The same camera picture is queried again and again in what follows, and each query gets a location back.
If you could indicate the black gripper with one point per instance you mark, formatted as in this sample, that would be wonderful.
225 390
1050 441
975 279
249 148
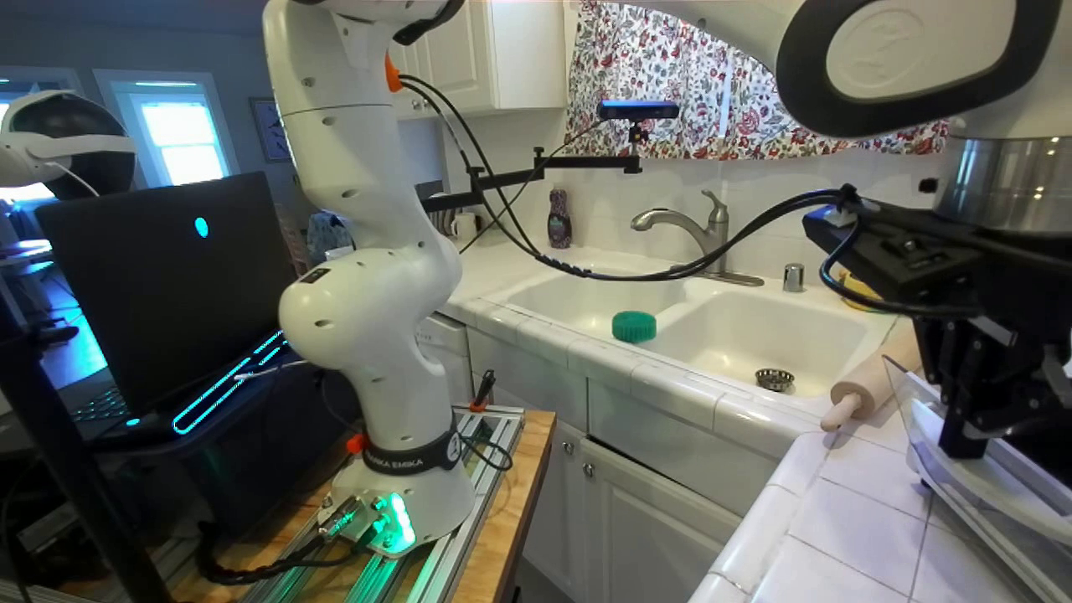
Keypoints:
1034 336

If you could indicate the white toaster oven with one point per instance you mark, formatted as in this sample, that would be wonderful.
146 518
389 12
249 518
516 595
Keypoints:
983 514

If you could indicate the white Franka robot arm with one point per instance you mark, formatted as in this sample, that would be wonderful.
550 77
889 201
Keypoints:
368 311

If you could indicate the wooden rolling pin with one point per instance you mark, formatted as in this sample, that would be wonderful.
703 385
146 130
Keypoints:
858 395

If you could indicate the metal drain strainer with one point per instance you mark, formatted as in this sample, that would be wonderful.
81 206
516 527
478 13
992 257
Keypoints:
775 378

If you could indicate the small metal sink stopper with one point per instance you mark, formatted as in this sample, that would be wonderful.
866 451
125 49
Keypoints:
794 275

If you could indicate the white double sink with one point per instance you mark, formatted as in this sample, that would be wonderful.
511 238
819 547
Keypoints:
725 330

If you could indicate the chrome sink faucet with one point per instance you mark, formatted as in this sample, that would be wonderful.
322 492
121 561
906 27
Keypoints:
703 230

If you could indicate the white under-sink cabinet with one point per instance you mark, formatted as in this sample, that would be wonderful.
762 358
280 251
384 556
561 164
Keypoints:
647 523

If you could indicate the green round sponge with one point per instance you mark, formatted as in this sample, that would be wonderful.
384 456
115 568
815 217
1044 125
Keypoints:
634 324

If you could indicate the dark soap dispenser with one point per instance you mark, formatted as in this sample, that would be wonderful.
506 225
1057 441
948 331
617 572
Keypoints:
561 222

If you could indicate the floral curtain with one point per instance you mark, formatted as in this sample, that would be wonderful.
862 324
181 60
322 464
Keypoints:
672 68

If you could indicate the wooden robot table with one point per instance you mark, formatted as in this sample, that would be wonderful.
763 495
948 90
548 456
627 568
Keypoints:
513 523

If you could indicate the black laptop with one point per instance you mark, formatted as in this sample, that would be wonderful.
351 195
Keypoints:
167 288

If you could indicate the bright window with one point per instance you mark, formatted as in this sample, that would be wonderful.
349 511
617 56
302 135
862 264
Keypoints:
172 135

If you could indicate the white VR headset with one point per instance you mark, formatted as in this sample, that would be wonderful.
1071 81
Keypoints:
69 137

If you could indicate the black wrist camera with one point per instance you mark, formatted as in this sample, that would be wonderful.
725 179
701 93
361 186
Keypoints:
906 255

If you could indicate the black stereo camera bar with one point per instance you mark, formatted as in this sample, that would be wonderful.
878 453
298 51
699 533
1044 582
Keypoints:
636 107

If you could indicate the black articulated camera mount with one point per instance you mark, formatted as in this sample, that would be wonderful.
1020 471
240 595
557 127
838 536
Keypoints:
523 175

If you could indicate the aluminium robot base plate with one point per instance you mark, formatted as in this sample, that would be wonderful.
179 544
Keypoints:
446 556

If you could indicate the white wall cabinet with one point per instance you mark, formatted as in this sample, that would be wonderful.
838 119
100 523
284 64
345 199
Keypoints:
504 54

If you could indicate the black metal stand post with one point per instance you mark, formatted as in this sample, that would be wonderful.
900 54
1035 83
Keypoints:
78 479

